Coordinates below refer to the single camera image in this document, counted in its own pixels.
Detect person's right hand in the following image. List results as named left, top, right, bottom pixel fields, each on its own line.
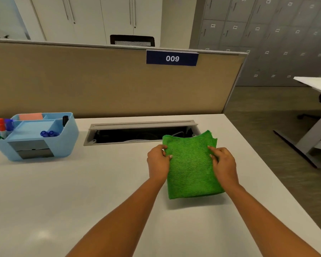
left=208, top=146, right=240, bottom=189

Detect person's left hand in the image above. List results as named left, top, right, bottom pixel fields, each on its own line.
left=147, top=145, right=173, bottom=183

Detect green microfibre cloth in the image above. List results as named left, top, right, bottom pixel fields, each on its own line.
left=162, top=130, right=226, bottom=200

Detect person's left forearm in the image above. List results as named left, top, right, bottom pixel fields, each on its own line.
left=65, top=178, right=168, bottom=257

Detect person's right forearm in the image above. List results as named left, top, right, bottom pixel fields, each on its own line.
left=224, top=183, right=321, bottom=257

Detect dark blue number sign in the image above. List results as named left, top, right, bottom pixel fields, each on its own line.
left=146, top=50, right=199, bottom=67

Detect beige desk partition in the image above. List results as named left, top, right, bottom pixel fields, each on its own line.
left=0, top=39, right=248, bottom=122

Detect white desk with grey legs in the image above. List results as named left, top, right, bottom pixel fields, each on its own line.
left=273, top=76, right=321, bottom=183

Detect light blue desk organizer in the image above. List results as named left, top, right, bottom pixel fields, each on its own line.
left=0, top=112, right=80, bottom=162

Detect black mesh office chair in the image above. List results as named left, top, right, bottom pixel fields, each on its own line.
left=110, top=35, right=156, bottom=47

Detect pink eraser sponge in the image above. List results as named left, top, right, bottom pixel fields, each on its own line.
left=18, top=113, right=43, bottom=121

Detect white storage cabinets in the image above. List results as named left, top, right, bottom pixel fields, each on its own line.
left=13, top=0, right=164, bottom=46

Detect grey locker wall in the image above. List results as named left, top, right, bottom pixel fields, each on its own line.
left=189, top=0, right=321, bottom=87

